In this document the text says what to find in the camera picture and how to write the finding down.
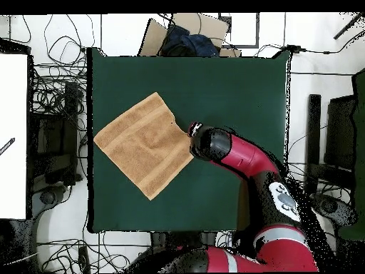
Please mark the white flat panel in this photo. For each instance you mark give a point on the white flat panel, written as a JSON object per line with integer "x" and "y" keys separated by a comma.
{"x": 12, "y": 128}

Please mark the black chair frame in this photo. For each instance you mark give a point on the black chair frame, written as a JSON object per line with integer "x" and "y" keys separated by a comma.
{"x": 313, "y": 128}

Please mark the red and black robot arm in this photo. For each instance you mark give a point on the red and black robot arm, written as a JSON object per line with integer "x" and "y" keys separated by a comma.
{"x": 245, "y": 157}

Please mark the brown cardboard box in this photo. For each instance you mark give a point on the brown cardboard box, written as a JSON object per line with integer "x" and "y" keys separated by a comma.
{"x": 154, "y": 40}

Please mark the green cloth covered object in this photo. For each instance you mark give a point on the green cloth covered object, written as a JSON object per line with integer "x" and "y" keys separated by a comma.
{"x": 360, "y": 142}

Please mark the tan terry towel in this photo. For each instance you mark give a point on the tan terry towel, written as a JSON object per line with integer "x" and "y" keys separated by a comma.
{"x": 142, "y": 145}

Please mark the black rod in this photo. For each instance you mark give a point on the black rod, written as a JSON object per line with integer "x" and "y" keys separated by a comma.
{"x": 348, "y": 27}

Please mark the black corner clamp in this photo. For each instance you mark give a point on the black corner clamp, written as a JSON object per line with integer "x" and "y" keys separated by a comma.
{"x": 295, "y": 48}

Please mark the grey wheeled base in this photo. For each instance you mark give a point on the grey wheeled base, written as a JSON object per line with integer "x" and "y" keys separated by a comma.
{"x": 48, "y": 197}
{"x": 330, "y": 207}

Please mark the black equipment stand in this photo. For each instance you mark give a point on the black equipment stand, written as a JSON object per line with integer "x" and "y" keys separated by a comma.
{"x": 70, "y": 128}

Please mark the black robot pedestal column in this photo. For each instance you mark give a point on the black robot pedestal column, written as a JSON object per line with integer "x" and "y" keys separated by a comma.
{"x": 182, "y": 238}

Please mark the dark green table cloth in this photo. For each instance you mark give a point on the dark green table cloth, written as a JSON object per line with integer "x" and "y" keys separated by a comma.
{"x": 228, "y": 94}

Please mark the dark blue garment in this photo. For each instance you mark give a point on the dark blue garment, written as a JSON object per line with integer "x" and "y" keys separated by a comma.
{"x": 196, "y": 44}

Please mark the black power strip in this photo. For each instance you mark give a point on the black power strip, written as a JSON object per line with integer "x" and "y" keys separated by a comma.
{"x": 83, "y": 258}

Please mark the black square floor frame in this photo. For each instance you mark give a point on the black square floor frame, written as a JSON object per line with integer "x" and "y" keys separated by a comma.
{"x": 257, "y": 31}

